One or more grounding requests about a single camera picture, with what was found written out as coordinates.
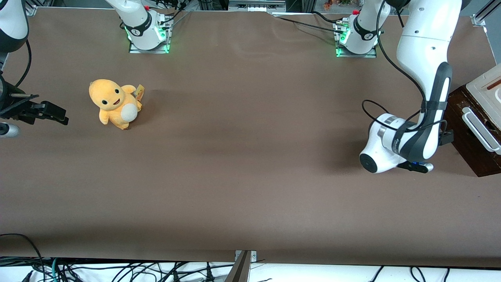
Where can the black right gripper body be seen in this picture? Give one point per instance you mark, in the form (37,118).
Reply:
(11,105)

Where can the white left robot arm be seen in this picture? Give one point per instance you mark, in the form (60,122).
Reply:
(426,47)

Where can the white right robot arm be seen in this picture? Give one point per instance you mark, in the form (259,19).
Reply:
(139,23)

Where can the brown wooden drawer cabinet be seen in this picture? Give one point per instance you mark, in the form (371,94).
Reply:
(465,145)

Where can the yellow plush toy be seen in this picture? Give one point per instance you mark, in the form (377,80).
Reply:
(113,100)

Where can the white plastic tray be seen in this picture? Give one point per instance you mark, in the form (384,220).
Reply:
(483,84)

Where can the grey metal equipment box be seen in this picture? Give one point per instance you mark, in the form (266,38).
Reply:
(256,4)

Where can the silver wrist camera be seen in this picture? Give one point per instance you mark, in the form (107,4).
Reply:
(426,167)
(8,130)

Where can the aluminium frame profile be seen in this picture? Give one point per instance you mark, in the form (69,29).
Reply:
(479,18)
(31,8)

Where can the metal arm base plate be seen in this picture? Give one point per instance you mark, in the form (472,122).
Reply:
(364,55)
(135,50)

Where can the aluminium mounting bracket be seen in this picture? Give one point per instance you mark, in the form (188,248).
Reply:
(253,255)

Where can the dark camera pole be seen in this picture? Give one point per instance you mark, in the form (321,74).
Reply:
(239,272)

